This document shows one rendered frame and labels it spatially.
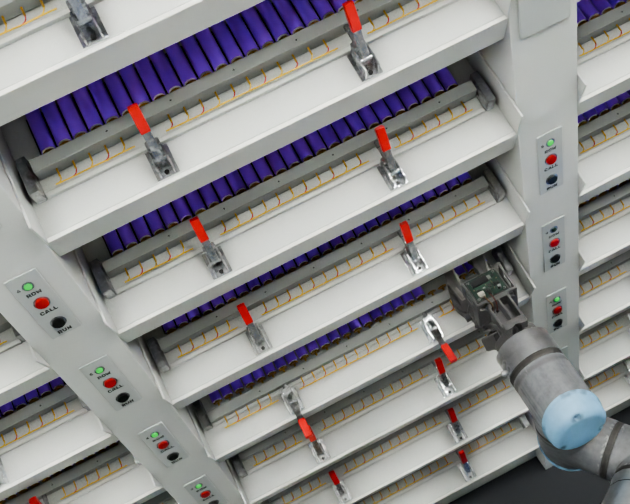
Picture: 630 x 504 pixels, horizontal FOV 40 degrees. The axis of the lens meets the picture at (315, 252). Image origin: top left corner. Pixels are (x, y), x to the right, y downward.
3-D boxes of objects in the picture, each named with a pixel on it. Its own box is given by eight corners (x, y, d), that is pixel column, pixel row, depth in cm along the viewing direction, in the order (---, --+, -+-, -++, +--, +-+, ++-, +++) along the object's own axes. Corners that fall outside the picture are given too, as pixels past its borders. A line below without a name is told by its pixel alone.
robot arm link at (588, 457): (601, 488, 135) (597, 460, 126) (530, 461, 141) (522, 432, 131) (621, 436, 139) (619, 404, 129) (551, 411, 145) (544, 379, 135)
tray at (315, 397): (527, 302, 153) (536, 287, 144) (219, 463, 148) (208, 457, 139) (470, 210, 159) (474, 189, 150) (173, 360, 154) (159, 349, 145)
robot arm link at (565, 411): (557, 462, 127) (551, 436, 119) (512, 396, 135) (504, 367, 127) (612, 431, 127) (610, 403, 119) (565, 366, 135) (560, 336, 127)
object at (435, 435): (536, 406, 182) (548, 395, 169) (280, 542, 178) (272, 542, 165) (487, 324, 189) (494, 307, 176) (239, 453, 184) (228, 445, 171)
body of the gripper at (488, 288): (499, 260, 138) (540, 315, 130) (502, 290, 144) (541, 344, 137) (456, 281, 137) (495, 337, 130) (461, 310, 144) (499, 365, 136)
